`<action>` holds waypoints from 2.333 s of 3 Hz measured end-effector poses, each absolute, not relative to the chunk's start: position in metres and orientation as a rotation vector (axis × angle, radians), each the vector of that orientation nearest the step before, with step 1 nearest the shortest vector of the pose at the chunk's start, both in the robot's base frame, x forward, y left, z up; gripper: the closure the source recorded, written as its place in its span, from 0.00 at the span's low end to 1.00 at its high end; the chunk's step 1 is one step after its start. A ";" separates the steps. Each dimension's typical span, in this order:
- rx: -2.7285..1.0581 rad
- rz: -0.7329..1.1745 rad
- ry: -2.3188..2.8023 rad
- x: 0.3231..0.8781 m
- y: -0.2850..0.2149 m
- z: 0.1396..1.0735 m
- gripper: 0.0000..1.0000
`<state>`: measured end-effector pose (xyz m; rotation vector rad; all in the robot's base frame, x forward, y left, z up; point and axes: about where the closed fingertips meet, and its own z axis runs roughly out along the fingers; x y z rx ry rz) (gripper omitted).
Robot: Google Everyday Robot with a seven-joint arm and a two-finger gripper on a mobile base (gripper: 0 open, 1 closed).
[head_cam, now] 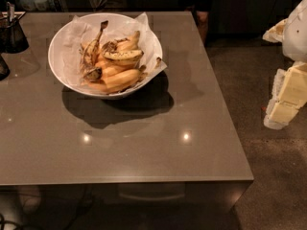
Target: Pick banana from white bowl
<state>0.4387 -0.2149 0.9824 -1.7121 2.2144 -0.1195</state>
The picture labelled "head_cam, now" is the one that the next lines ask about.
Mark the white paper bowl liner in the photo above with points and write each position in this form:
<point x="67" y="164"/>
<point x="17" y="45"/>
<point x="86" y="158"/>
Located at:
<point x="72" y="39"/>

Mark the yellow banana bunch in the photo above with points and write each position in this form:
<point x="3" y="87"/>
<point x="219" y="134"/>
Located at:
<point x="110" y="76"/>

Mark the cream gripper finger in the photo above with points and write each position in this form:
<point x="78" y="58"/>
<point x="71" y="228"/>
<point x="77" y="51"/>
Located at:
<point x="275" y="33"/>

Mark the white ceramic bowl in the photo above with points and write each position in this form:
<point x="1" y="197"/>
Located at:
<point x="60" y="68"/>

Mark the white rounded gripper body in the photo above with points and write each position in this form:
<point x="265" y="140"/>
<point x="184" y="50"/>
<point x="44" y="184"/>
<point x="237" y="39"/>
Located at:
<point x="295" y="35"/>

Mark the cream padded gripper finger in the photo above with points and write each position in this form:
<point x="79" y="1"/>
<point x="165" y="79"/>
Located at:
<point x="289" y="94"/>

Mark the dark round object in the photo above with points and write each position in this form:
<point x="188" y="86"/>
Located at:
<point x="4" y="69"/>

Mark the spotted ripe banana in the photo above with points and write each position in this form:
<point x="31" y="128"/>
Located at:
<point x="124" y="55"/>

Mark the dark glass container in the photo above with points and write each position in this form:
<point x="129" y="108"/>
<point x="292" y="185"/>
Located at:
<point x="12" y="37"/>

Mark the dark stemmed spotted banana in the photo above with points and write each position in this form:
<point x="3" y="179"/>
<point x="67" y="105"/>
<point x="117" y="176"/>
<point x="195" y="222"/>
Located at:
<point x="90" y="51"/>

